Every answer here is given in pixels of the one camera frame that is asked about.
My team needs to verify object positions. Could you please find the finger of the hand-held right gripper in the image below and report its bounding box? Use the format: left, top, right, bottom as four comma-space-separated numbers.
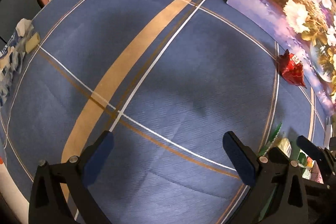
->
297, 135, 336, 185
265, 147, 290, 161

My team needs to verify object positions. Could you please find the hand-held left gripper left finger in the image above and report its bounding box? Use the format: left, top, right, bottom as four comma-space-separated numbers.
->
28, 131, 114, 224

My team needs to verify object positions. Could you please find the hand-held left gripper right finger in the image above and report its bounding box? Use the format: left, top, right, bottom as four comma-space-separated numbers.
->
223, 131, 309, 224

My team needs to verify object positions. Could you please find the white box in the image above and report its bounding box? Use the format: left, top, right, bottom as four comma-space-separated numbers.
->
325, 119, 334, 146

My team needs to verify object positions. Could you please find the crumpled red snack packet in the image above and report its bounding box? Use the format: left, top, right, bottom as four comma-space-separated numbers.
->
278, 49, 307, 87

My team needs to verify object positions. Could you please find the blue plaid tablecloth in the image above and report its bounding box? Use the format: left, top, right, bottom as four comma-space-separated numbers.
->
0, 0, 329, 224

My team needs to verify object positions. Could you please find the small cream block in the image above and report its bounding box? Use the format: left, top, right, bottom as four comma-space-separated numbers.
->
25, 32, 41, 53

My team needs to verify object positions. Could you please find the crumpled blue white wrapper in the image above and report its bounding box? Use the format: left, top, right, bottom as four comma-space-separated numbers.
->
0, 18, 34, 107

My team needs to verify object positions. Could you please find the flower painting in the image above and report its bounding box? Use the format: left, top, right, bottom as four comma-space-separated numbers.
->
226, 0, 336, 117

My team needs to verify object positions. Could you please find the dark furniture panel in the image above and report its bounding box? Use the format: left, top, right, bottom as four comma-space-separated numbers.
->
0, 0, 48, 42

